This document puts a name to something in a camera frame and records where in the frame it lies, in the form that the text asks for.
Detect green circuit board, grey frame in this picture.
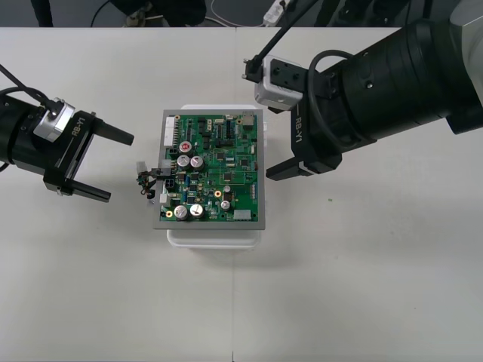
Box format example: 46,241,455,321
152,109,267,232

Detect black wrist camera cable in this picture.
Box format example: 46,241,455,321
0,63,58,112
241,0,318,82

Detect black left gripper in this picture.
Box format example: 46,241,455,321
42,109,135,204

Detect cable bundle with metal plug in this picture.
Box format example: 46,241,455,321
135,160,171,207

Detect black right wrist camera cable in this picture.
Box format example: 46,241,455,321
241,0,318,82

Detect black left wrist camera cable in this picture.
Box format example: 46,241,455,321
0,63,58,112

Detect person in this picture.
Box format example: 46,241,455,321
109,0,208,27

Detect thin white floor cable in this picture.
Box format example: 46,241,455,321
210,0,265,26

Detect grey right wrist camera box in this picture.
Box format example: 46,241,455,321
254,55,309,111

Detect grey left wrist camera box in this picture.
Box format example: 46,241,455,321
32,97,76,143

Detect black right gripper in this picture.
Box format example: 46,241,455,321
265,99,343,183

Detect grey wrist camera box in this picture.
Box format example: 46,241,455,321
254,55,309,111
32,97,76,143

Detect white power strip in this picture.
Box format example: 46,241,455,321
263,0,294,27

